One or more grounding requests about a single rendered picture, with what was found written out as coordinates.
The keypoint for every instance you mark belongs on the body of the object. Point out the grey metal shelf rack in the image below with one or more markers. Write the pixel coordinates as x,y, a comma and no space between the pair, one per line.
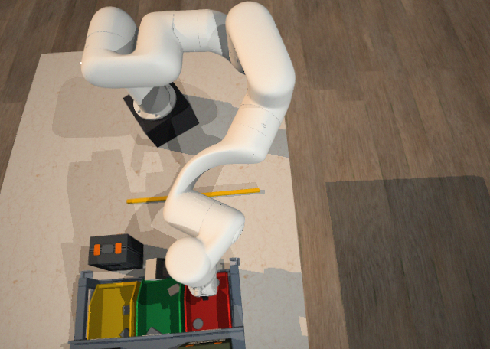
157,341

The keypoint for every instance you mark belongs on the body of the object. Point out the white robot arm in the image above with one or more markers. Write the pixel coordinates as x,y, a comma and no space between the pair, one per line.
109,62

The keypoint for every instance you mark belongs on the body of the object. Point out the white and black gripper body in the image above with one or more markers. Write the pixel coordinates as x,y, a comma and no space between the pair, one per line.
210,290

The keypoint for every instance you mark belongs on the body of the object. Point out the yellow open bin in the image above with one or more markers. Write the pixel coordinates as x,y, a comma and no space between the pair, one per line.
105,315

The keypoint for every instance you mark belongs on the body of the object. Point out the green open bin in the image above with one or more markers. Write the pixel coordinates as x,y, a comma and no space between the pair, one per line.
156,308

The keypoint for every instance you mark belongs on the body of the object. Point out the red bin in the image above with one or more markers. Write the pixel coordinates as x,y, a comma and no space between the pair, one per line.
213,312

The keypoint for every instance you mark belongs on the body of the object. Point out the yellow bar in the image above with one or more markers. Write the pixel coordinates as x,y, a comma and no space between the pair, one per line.
209,194

